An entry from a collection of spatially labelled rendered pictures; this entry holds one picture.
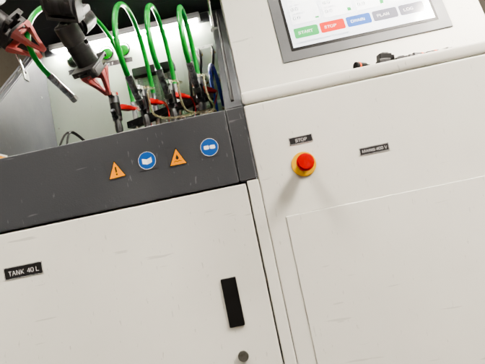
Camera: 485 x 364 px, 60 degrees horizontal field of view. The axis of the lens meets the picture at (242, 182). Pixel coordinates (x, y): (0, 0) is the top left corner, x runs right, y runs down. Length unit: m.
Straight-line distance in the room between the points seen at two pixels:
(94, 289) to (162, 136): 0.35
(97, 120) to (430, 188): 1.10
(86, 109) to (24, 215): 0.66
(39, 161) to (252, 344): 0.60
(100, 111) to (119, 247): 0.74
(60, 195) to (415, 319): 0.78
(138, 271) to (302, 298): 0.34
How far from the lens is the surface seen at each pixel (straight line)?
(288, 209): 0.88
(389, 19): 1.31
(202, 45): 1.54
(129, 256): 0.93
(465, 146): 0.99
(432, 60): 1.00
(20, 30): 1.20
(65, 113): 1.62
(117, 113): 1.22
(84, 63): 1.17
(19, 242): 1.03
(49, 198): 0.99
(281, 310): 0.90
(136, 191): 0.92
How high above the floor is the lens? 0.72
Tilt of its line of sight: 5 degrees up
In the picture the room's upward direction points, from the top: 12 degrees counter-clockwise
